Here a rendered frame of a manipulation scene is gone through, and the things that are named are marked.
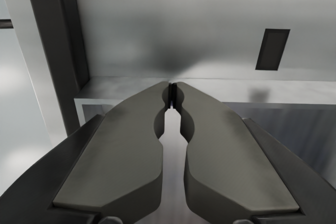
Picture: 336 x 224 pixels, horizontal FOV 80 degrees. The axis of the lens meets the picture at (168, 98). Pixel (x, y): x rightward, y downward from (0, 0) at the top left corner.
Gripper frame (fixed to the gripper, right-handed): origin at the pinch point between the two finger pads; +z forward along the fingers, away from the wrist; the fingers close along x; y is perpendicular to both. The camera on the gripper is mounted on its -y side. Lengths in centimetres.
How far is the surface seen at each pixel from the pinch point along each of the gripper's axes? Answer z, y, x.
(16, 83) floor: 91, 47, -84
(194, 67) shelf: 3.5, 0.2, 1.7
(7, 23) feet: 82, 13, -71
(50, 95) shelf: 3.5, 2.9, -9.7
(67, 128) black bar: 1.4, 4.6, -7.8
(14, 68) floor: 91, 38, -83
